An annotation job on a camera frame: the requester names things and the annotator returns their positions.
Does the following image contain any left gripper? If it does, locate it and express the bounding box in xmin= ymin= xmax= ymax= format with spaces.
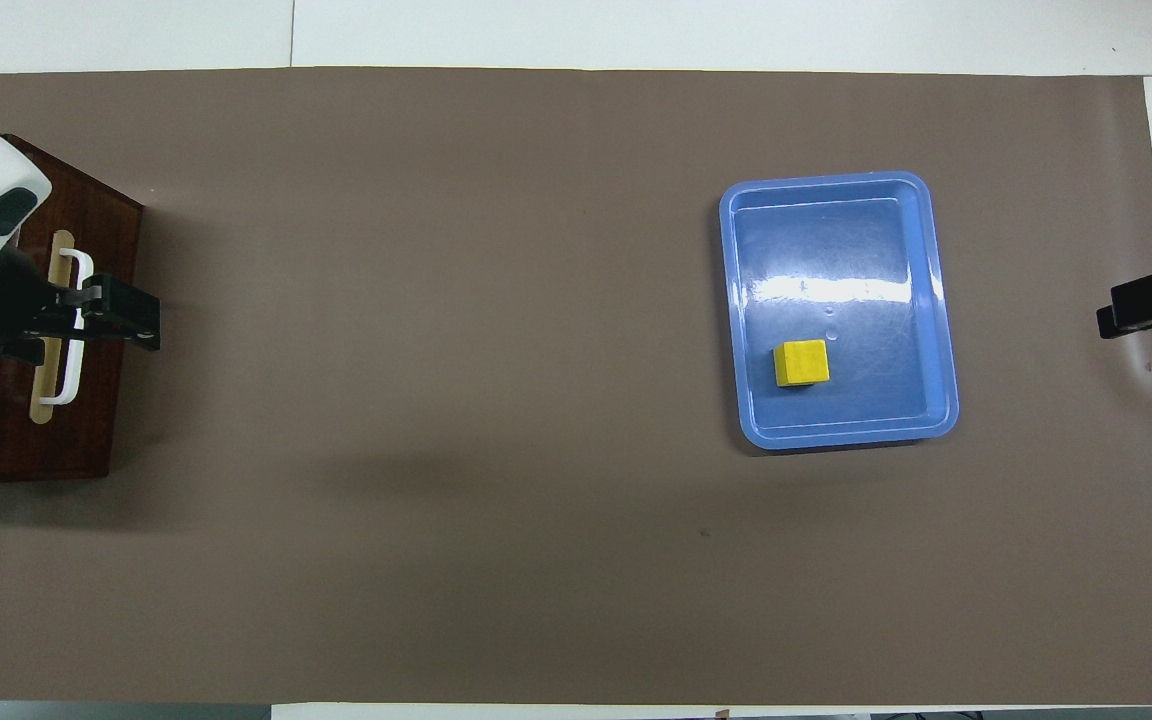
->
xmin=0 ymin=246 xmax=163 ymax=359

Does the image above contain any white drawer handle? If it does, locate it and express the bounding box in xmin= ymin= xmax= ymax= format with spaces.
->
xmin=37 ymin=248 xmax=96 ymax=406

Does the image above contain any dark wooden drawer cabinet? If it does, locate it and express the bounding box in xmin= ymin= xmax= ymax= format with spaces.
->
xmin=0 ymin=134 xmax=146 ymax=487

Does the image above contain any yellow cube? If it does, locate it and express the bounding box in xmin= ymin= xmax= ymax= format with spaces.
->
xmin=772 ymin=339 xmax=831 ymax=389

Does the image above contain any blue plastic tray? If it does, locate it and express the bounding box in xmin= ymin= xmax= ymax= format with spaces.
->
xmin=718 ymin=171 xmax=961 ymax=451

